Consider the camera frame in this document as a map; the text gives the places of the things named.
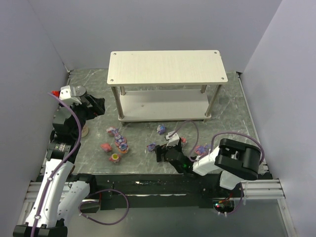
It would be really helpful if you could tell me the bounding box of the red bunny ear toy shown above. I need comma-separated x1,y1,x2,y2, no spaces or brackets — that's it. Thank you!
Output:
181,137,187,147

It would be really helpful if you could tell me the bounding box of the pink toy yellow hat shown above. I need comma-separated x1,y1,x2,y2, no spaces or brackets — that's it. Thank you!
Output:
109,153,121,163

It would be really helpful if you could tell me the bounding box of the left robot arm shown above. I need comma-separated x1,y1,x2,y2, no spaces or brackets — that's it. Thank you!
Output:
13,91,105,237

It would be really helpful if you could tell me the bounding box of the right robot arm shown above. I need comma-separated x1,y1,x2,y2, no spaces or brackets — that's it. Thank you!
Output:
154,139,262,190

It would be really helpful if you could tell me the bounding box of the white two-tier shelf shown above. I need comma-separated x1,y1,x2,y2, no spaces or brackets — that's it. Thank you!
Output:
107,50,228,123

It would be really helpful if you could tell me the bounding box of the beige pump lotion bottle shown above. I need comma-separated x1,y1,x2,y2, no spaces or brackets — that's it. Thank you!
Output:
81,125,89,138

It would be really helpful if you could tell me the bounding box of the pink purple lying toy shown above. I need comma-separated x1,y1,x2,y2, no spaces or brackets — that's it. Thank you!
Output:
195,144,210,158

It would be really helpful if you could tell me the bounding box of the dark soda can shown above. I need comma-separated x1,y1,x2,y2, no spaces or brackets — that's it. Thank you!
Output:
75,85,87,97

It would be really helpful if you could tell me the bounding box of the pink white toy top-left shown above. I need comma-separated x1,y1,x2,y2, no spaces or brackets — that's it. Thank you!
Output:
106,127,119,136

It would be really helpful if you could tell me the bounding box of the purple toy centre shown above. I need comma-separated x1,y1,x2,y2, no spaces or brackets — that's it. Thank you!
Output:
147,143,156,152

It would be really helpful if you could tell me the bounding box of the purple white standing toy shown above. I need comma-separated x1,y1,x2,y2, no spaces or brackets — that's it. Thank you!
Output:
157,124,166,135

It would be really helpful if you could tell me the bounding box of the purple spotted toy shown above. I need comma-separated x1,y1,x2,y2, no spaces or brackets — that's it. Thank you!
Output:
114,133,127,147

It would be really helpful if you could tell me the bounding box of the orange base purple toy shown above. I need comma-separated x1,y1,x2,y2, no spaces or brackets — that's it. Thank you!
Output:
118,143,129,154

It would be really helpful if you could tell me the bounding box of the small electronics board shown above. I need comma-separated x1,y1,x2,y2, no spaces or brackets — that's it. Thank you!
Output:
213,199,235,214

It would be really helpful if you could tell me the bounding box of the black front base bar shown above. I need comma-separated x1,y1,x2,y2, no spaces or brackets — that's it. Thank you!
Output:
66,173,272,210

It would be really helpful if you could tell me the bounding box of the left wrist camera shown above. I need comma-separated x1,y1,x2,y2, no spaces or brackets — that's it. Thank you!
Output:
51,85,82,106

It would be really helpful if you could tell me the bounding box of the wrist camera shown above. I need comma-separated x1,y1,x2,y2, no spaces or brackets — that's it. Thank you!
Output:
51,85,82,106
165,131,180,147

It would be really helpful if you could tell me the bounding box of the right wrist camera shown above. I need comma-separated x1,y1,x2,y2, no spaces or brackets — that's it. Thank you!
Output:
165,131,180,147

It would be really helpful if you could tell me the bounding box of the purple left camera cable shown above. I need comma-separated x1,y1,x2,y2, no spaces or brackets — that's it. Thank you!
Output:
47,91,82,237

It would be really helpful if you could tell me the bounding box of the purple camera cable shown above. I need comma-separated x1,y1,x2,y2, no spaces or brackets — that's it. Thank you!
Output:
47,91,82,237
172,119,266,215

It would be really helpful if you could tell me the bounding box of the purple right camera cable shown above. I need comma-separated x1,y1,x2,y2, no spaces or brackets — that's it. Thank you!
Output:
172,119,266,215

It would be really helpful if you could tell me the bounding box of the purple loop cable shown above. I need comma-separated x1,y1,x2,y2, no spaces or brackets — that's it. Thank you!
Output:
78,189,130,226

